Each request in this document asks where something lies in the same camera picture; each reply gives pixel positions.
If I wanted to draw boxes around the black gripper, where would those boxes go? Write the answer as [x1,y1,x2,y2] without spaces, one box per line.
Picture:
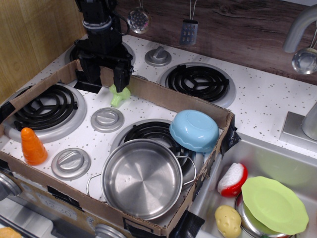
[74,26,133,93]

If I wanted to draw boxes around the green toy broccoli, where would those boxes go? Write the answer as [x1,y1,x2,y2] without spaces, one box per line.
[109,84,131,108]

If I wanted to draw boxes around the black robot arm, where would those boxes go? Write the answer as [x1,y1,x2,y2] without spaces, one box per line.
[75,0,133,93]

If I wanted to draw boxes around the stainless steel pot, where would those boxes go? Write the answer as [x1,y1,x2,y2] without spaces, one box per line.
[98,139,197,221]

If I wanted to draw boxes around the brown cardboard fence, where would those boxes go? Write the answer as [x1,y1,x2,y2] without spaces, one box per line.
[0,67,238,238]

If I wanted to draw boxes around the silver knob centre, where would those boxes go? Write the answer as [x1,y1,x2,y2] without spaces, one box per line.
[91,108,124,133]

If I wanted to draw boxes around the silver knob back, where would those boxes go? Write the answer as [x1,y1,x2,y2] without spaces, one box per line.
[145,46,172,66]

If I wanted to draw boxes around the hanging silver skimmer spoon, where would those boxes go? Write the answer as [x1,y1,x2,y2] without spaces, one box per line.
[127,0,152,34]

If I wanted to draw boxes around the front left black burner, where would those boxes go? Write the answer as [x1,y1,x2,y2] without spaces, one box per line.
[4,83,87,143]

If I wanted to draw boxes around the hanging slotted metal spatula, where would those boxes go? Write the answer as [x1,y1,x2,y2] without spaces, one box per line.
[179,0,199,46]

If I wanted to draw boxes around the silver knob front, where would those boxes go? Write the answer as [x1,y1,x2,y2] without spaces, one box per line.
[51,148,91,180]

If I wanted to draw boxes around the back right black burner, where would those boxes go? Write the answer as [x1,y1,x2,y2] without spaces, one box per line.
[159,62,236,108]

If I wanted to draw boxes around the light blue plastic bowl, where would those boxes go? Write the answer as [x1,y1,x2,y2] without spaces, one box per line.
[169,110,219,153]

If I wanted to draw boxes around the orange toy carrot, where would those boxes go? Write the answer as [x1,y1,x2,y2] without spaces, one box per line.
[20,127,48,166]

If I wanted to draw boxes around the front right black burner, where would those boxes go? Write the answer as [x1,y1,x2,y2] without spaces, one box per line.
[110,119,204,187]

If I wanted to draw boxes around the silver oven knob left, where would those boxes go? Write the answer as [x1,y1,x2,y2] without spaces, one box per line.
[0,174,22,201]

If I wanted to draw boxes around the silver oven knob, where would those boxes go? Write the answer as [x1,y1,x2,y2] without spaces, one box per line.
[95,224,126,238]
[0,174,22,201]

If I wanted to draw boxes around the silver oven knob bottom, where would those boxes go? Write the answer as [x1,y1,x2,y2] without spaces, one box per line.
[95,224,126,238]

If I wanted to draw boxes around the red white toy food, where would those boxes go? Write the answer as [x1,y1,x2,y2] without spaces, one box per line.
[217,163,248,197]

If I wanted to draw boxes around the orange toy bottom corner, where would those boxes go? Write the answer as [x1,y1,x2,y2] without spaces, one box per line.
[0,227,22,238]

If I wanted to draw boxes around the yellow toy potato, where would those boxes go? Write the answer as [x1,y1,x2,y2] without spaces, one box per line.
[214,205,241,238]

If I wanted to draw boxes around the hanging silver ladle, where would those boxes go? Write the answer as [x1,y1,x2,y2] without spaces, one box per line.
[292,30,317,75]

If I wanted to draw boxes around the silver faucet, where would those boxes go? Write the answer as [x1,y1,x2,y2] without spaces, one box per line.
[280,5,317,151]

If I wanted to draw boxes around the steel bowl in sink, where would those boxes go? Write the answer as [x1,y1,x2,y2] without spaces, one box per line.
[234,193,294,238]

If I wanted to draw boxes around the green plastic plate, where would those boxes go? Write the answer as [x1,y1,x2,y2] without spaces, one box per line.
[242,176,309,235]

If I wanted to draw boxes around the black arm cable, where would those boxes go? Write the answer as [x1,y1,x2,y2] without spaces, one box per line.
[111,11,131,35]

